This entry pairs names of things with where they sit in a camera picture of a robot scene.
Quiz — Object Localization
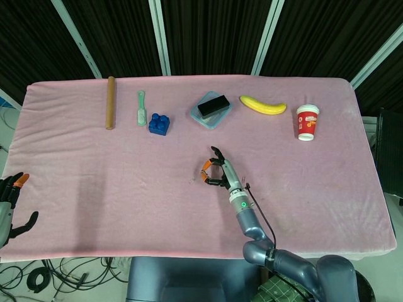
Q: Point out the black floor cable tangle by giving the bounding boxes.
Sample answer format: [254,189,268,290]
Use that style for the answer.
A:
[0,257,130,296]

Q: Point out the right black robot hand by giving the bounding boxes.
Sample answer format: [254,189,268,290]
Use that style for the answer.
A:
[200,145,246,192]

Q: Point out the black round bin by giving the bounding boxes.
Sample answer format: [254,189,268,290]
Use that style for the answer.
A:
[354,269,377,302]

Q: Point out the green checkered cloth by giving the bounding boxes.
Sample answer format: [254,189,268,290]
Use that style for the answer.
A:
[253,272,312,302]

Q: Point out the blue-grey robot torso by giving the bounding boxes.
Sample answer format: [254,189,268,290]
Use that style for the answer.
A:
[126,256,264,302]

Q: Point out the white aluminium frame post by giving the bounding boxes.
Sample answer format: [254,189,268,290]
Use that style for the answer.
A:
[148,0,171,76]
[350,23,403,89]
[0,88,23,109]
[251,0,285,76]
[51,0,103,79]

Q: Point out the black rectangular box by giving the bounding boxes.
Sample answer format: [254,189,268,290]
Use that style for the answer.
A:
[197,94,230,119]

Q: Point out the green plastic brush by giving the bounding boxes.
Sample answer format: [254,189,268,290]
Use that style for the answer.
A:
[136,90,147,128]

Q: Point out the clear blue plastic container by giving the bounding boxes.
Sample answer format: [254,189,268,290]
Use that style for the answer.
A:
[190,91,234,131]

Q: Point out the pink table cloth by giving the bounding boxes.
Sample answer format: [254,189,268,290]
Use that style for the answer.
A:
[0,75,397,264]

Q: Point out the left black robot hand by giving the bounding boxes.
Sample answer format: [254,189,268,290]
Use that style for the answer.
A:
[0,171,40,250]

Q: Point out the red paper cup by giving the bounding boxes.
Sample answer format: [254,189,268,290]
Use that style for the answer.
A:
[296,104,321,142]

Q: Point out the black coiled cable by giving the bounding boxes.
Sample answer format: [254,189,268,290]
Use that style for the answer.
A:
[26,267,52,294]

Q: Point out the blue toy building block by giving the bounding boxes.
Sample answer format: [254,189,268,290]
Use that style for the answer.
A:
[148,113,172,137]

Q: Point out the brown wooden rolling pin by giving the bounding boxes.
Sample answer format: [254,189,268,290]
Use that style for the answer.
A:
[105,75,116,130]

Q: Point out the black monitor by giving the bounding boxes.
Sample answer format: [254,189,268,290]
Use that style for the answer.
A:
[374,107,403,198]

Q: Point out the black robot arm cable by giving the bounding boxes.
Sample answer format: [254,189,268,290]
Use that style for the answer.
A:
[244,182,278,252]

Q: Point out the yellow banana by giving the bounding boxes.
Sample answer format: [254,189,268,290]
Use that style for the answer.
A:
[239,95,288,116]

